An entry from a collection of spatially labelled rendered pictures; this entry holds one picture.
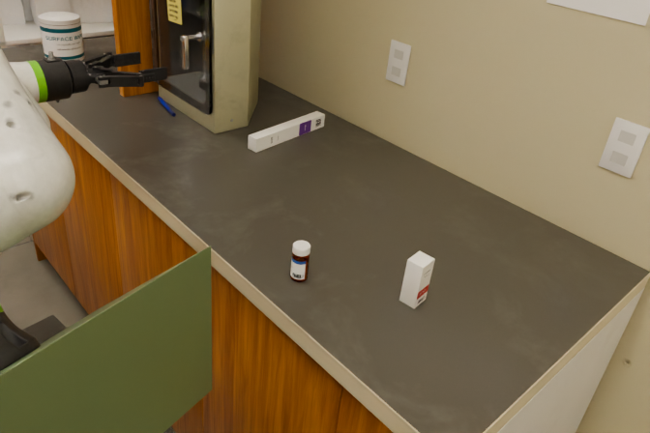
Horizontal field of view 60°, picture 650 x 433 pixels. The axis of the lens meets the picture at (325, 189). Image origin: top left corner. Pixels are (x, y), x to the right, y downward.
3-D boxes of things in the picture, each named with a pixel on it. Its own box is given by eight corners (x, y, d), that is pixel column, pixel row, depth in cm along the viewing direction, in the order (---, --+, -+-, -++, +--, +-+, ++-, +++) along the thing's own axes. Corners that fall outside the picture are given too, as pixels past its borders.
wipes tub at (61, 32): (75, 50, 208) (71, 10, 201) (91, 61, 200) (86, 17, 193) (39, 55, 200) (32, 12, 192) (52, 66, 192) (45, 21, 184)
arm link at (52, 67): (35, 98, 130) (50, 111, 124) (27, 47, 124) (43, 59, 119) (62, 94, 134) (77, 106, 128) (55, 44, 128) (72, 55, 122)
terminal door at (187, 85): (158, 82, 173) (150, -58, 154) (212, 116, 155) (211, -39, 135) (156, 83, 173) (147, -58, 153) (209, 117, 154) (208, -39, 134)
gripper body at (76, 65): (71, 67, 124) (112, 61, 129) (56, 56, 129) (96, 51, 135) (75, 99, 127) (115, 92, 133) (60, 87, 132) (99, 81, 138)
